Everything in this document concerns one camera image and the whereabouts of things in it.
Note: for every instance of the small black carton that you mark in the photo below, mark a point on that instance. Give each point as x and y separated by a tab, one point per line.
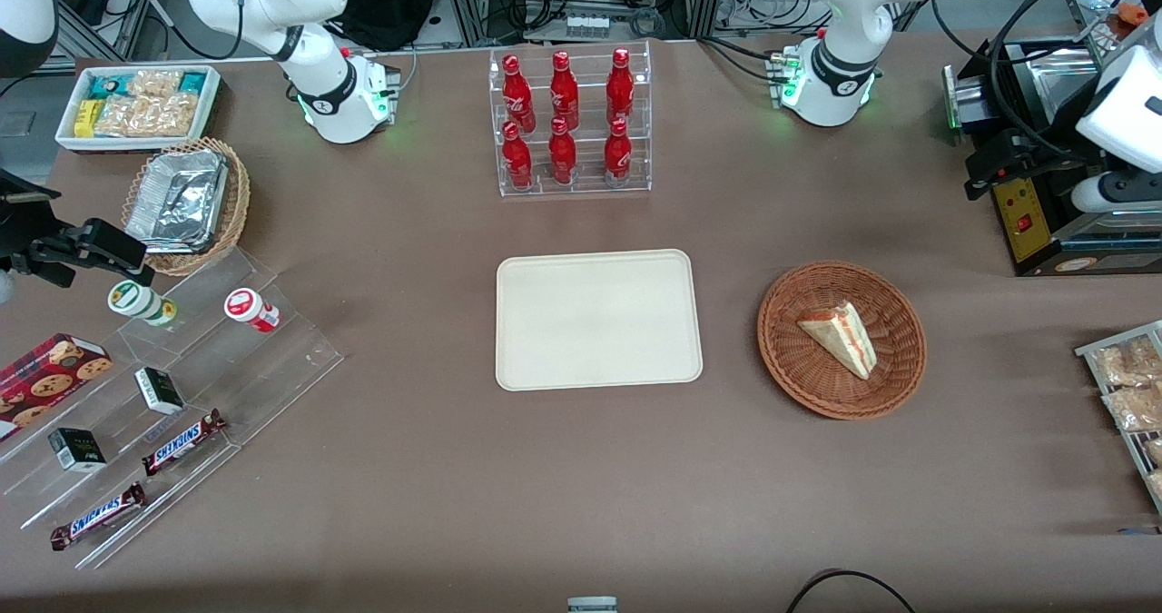
76	450
160	391

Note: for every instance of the black machine with yellow panel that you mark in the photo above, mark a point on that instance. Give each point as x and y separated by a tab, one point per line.
1035	232

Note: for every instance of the grey white box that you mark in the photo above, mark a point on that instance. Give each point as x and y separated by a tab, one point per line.
592	605

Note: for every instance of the green lid white cup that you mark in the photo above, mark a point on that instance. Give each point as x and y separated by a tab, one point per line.
136	300

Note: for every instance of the silver foil tray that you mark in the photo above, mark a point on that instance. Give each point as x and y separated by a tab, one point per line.
177	202

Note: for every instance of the wicker basket with foil trays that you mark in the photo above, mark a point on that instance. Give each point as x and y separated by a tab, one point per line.
238	195

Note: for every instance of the red lid white cup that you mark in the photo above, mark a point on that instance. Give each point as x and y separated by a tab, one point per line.
247	307

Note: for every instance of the clear bag of crackers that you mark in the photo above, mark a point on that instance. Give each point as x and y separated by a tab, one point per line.
154	83
145	115

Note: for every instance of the Snickers chocolate bar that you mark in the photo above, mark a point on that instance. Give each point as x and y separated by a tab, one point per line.
98	516
182	442

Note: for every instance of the silver metal tray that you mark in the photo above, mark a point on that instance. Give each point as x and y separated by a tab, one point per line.
1094	14

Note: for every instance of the white plastic snack bin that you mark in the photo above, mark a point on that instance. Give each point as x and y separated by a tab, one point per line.
68	141

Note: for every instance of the red cola bottle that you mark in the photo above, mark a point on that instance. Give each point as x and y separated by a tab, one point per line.
564	93
516	95
617	154
620	88
562	154
517	161

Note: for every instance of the cream plastic tray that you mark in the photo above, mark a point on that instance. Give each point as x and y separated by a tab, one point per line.
597	321

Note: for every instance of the clear bag of snacks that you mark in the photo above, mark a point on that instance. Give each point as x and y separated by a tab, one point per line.
1155	454
1126	363
1135	409

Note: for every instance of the teal snack packet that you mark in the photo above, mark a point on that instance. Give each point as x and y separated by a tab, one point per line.
111	86
193	82

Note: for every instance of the round brown wicker basket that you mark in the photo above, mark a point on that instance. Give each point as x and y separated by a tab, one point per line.
799	372

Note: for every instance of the small orange object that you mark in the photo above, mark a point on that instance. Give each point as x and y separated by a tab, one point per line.
1133	14

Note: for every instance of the black bag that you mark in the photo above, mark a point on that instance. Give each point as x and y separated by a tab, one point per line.
390	0

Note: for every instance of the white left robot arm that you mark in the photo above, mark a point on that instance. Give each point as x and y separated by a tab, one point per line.
840	23

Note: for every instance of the red cookie box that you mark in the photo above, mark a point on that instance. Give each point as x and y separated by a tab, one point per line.
45	381

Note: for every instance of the yellow snack packet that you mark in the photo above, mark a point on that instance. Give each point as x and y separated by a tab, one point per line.
85	118

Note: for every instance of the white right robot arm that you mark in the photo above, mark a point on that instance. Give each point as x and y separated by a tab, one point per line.
313	77

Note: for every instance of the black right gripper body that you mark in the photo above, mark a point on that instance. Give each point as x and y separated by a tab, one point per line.
20	234

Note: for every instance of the clear acrylic stepped stand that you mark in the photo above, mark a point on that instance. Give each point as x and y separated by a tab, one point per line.
245	377

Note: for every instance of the clear acrylic bottle rack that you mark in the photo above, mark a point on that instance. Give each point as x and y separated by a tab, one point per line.
590	182

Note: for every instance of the tray of packaged snacks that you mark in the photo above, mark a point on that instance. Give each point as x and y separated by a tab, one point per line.
1085	351

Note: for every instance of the triangular wrapped sandwich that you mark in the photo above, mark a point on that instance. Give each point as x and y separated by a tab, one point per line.
844	339

